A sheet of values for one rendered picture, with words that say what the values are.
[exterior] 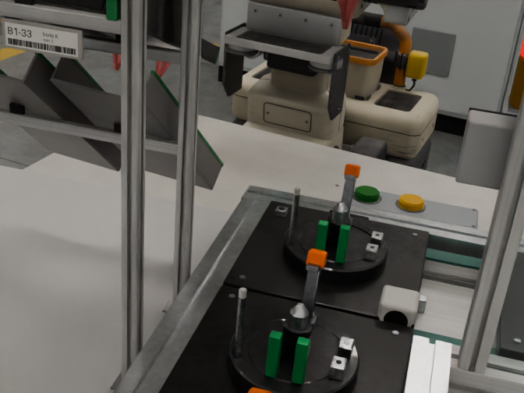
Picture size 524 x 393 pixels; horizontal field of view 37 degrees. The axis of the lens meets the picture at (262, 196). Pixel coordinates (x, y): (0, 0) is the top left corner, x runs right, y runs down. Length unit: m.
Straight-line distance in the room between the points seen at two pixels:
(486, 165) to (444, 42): 3.26
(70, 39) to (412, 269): 0.54
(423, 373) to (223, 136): 0.91
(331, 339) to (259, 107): 1.07
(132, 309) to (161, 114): 0.24
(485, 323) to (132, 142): 0.43
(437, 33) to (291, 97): 2.30
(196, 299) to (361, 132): 1.18
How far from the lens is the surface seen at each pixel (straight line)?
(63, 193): 1.42
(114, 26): 0.79
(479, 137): 0.82
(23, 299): 1.15
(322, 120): 1.82
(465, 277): 1.16
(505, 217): 0.83
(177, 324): 0.93
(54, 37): 0.82
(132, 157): 0.82
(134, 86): 0.79
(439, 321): 1.07
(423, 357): 0.93
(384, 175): 1.58
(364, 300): 0.98
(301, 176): 1.53
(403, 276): 1.04
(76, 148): 1.18
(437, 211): 1.25
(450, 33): 4.08
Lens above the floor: 1.52
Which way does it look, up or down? 27 degrees down
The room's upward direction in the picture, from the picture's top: 5 degrees clockwise
